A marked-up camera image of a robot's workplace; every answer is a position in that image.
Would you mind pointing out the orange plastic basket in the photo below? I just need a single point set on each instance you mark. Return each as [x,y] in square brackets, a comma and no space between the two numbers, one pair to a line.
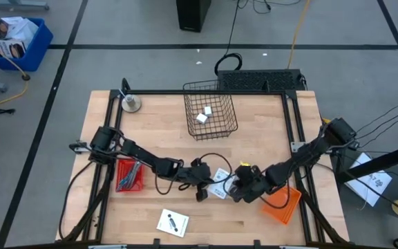
[282,205]

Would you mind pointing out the printed white carton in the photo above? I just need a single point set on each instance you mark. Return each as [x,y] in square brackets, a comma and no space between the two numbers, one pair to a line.
[10,48]
[16,29]

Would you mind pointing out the black perforated computer case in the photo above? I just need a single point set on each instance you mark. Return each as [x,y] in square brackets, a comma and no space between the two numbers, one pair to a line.
[257,80]

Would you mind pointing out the small white box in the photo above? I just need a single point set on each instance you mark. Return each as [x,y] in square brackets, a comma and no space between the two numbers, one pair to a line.
[201,118]
[208,111]

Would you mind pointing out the round metal weight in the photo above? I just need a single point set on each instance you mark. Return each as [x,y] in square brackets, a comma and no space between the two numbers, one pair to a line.
[131,103]

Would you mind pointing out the white Acer card reader box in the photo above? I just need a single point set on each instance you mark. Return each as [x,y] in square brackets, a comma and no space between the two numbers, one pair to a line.
[173,223]

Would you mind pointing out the grey blue tool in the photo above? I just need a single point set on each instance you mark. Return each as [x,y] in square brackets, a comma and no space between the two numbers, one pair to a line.
[130,176]

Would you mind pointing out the white paper sheet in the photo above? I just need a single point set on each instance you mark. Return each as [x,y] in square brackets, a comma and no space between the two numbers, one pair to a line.
[375,186]

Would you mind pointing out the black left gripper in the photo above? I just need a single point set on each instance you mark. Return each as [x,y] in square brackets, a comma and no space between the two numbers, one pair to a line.
[188,176]

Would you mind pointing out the blue plastic bin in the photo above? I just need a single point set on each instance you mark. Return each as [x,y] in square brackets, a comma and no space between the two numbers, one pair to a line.
[36,52]

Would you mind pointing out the black table frame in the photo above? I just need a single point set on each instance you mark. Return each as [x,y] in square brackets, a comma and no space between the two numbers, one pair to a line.
[199,92]

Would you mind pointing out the white box with barcode print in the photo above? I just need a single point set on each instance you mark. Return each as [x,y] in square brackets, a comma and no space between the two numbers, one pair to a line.
[217,188]

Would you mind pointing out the black rig post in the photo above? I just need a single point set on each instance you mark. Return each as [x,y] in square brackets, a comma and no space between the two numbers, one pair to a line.
[385,159]

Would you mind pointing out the black computer tower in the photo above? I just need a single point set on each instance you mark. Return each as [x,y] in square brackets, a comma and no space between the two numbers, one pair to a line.
[192,14]

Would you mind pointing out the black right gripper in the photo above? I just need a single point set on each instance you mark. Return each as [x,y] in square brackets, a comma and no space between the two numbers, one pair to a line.
[261,185]

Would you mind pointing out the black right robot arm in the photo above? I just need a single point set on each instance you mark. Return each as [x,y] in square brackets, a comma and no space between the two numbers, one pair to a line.
[306,155]

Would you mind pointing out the red plastic basket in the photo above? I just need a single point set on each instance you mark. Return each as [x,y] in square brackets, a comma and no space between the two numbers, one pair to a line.
[139,185]

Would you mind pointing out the black frame clip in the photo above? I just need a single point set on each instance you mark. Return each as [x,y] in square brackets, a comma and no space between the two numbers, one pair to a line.
[257,243]
[156,243]

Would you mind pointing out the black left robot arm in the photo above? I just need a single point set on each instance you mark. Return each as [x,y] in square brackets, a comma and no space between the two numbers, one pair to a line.
[140,154]

